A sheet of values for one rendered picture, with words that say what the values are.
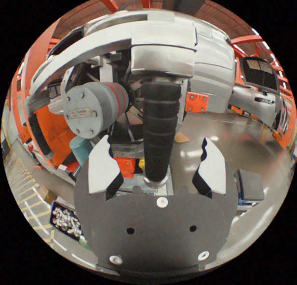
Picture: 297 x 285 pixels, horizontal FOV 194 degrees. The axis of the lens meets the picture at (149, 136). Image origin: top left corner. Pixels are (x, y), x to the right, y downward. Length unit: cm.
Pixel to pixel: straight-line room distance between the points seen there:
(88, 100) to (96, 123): 5
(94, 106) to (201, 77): 70
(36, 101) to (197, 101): 50
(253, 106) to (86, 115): 252
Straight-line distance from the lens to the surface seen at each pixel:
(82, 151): 36
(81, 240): 29
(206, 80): 77
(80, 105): 21
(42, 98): 33
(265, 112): 245
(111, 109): 22
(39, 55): 75
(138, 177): 78
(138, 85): 40
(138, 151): 40
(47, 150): 35
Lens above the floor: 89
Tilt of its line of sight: 32 degrees down
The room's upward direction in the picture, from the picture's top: straight up
